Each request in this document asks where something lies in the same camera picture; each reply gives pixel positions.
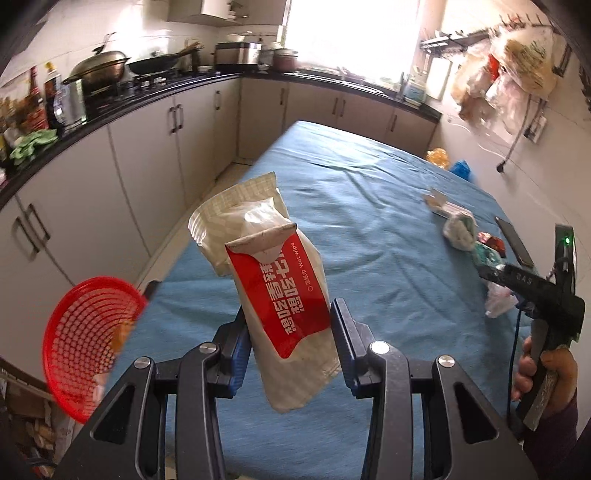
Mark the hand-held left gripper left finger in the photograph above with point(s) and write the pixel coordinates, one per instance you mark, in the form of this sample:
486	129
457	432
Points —
240	364

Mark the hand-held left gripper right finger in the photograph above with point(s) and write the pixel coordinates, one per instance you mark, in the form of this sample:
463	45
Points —
355	383

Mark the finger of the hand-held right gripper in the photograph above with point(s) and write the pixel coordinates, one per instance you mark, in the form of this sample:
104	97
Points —
526	308
491	273

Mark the teal cartoon packet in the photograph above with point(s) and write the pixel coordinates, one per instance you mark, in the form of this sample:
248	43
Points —
485	256

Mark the white plastic bag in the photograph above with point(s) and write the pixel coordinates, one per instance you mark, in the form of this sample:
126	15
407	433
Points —
501	300

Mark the red white wet wipes packet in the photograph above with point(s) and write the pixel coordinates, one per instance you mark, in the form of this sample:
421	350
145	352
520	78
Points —
277	300

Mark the white medicine box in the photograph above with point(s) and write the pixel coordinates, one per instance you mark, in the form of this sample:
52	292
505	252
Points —
438	203

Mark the red plastic basket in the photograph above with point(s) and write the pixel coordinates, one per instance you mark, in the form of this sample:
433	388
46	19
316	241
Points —
78	332

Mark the person's right forearm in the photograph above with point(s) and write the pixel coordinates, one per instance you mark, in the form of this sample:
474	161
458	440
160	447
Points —
554	438

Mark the person's right hand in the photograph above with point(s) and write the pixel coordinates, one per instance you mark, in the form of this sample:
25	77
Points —
561	378

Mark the red snack packet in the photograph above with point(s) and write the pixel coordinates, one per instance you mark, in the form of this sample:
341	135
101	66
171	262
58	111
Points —
491	242

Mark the black smartphone in clear case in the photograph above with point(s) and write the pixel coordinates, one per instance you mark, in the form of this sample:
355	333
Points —
515	240

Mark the white crumpled cloth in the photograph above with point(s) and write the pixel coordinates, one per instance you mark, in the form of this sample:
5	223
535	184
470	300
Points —
459	233

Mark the blue plastic bag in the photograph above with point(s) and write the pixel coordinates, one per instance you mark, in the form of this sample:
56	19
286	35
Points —
461	170

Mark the yellow plastic bag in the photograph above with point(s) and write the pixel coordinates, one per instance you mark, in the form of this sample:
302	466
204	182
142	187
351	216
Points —
437	158

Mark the blue tablecloth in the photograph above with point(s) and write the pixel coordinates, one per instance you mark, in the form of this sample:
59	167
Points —
369	207

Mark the blue white box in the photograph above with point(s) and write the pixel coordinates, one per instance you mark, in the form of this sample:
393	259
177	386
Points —
418	90

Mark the white cutting board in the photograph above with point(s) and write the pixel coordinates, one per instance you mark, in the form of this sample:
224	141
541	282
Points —
438	78

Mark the hanging plastic bags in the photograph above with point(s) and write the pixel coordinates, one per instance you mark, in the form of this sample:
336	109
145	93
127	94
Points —
521	60

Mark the grey lower kitchen cabinets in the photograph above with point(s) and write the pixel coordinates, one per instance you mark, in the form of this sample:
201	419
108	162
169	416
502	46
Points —
152	152

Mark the black kitchen countertop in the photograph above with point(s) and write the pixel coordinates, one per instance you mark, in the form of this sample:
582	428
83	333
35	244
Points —
318	74

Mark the kitchen window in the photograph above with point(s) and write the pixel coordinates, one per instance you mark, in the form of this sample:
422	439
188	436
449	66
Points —
360	37

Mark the brown lidded pot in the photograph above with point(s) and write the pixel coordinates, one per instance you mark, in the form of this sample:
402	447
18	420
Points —
285	60

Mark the gas stove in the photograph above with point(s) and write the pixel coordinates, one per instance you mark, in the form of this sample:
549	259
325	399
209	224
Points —
152	81

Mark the green cloth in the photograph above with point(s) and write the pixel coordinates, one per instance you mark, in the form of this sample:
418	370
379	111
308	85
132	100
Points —
34	143

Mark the silver electric kettle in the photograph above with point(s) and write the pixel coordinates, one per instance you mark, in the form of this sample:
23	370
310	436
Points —
73	106

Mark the silver rice cooker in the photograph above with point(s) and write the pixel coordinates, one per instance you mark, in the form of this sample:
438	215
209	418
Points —
238	55

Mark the black wok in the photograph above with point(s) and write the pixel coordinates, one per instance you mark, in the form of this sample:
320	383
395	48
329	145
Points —
152	64

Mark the dark sauce bottle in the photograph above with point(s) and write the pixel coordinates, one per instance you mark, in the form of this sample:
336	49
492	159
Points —
51	101

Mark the red label sauce bottle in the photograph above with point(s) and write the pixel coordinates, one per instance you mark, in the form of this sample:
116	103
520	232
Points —
37	106

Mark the lidded metal wok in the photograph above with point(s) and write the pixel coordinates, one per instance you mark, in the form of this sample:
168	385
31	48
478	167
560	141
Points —
99	67

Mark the open upper cabinet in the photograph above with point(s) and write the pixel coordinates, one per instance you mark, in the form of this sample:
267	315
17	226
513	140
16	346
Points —
217	9

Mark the wall outlet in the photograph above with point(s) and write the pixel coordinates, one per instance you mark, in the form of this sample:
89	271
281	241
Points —
538	131

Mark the wall rack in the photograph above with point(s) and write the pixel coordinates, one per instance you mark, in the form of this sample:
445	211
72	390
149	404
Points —
450	44

